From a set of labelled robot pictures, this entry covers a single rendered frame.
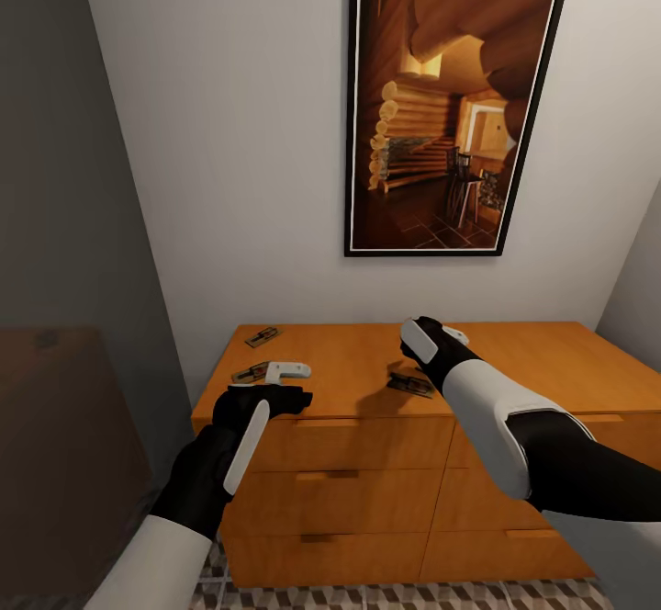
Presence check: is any mousetrap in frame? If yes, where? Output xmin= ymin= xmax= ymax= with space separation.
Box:
xmin=244 ymin=326 xmax=282 ymax=349
xmin=231 ymin=361 xmax=269 ymax=384
xmin=387 ymin=372 xmax=434 ymax=399

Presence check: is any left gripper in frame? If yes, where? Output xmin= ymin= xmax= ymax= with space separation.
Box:
xmin=266 ymin=384 xmax=313 ymax=418

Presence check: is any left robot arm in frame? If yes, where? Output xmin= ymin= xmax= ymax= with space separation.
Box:
xmin=82 ymin=361 xmax=313 ymax=610

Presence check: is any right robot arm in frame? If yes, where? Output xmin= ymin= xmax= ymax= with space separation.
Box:
xmin=400 ymin=317 xmax=661 ymax=610

